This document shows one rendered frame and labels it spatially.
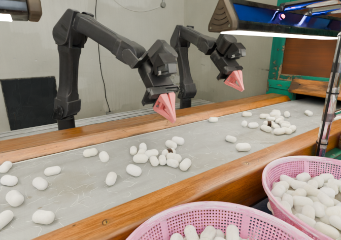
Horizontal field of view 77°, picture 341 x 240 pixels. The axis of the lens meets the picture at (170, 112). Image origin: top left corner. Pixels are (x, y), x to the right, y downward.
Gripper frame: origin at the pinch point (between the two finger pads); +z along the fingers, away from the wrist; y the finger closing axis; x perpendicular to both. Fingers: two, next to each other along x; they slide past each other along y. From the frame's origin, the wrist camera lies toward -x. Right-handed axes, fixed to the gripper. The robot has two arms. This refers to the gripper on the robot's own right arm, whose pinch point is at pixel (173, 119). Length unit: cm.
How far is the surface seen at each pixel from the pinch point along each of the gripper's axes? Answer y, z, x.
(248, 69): 158, -74, 64
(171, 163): -6.7, 11.6, -1.0
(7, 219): -36.7, 11.9, -1.1
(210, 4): 156, -165, 50
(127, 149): -11.4, 1.3, 9.3
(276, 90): 85, -15, 17
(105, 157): -18.5, 3.3, 5.4
